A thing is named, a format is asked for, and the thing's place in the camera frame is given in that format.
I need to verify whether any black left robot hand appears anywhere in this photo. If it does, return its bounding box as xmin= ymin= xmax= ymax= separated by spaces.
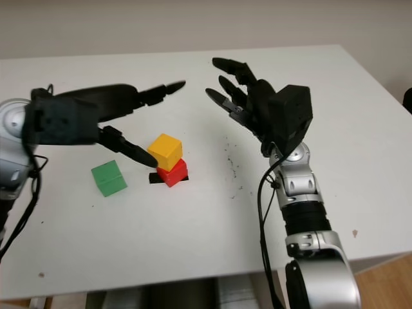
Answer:
xmin=53 ymin=80 xmax=187 ymax=168

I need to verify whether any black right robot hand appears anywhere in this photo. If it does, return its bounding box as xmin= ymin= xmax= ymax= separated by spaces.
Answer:
xmin=205 ymin=57 xmax=278 ymax=158

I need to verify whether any yellow wooden block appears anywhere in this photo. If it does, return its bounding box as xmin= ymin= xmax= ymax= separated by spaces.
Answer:
xmin=147 ymin=133 xmax=183 ymax=171

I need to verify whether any green wooden block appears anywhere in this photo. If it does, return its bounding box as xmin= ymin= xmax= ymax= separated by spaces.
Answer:
xmin=91 ymin=160 xmax=128 ymax=197

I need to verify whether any red wooden block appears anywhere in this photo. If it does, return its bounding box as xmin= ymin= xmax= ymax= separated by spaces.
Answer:
xmin=156 ymin=158 xmax=189 ymax=188

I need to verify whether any black tape strip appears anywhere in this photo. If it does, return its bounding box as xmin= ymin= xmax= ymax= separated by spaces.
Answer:
xmin=149 ymin=172 xmax=190 ymax=185

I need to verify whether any white table leg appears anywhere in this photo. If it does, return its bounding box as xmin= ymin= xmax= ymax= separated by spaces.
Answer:
xmin=30 ymin=297 xmax=54 ymax=309

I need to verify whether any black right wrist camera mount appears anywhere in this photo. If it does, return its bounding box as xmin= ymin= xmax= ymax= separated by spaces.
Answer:
xmin=268 ymin=84 xmax=313 ymax=157

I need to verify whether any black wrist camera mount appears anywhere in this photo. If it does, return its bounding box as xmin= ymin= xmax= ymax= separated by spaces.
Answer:
xmin=268 ymin=84 xmax=313 ymax=157
xmin=23 ymin=95 xmax=101 ymax=146

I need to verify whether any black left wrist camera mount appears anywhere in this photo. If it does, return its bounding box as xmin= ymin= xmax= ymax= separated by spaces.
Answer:
xmin=23 ymin=95 xmax=101 ymax=146

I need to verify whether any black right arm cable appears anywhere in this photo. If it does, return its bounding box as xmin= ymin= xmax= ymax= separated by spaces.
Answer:
xmin=256 ymin=151 xmax=290 ymax=309

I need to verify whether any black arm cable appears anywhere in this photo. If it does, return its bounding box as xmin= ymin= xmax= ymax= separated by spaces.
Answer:
xmin=256 ymin=151 xmax=290 ymax=309
xmin=0 ymin=84 xmax=54 ymax=263

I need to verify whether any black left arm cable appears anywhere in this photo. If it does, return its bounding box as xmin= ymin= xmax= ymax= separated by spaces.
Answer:
xmin=0 ymin=84 xmax=54 ymax=263

